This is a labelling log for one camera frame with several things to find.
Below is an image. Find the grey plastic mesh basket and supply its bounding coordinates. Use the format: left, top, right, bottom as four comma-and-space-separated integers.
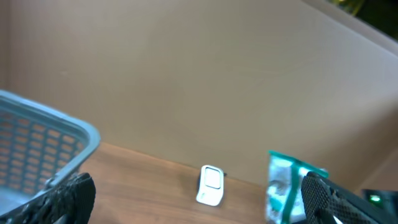
1, 90, 101, 215

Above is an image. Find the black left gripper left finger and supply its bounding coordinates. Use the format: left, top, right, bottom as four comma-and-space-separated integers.
1, 173, 96, 224

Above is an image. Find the white barcode scanner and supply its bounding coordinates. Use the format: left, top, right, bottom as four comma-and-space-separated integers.
196, 165, 224, 207

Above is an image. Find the cardboard partition wall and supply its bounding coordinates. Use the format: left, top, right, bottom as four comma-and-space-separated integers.
1, 1, 397, 190

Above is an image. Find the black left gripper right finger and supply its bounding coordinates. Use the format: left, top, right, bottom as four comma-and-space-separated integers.
301, 172, 397, 224

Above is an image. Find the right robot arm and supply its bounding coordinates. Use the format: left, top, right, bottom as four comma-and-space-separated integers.
361, 189, 397, 218

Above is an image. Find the green 3M gloves packet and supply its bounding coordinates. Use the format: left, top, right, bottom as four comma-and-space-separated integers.
265, 151, 328, 224

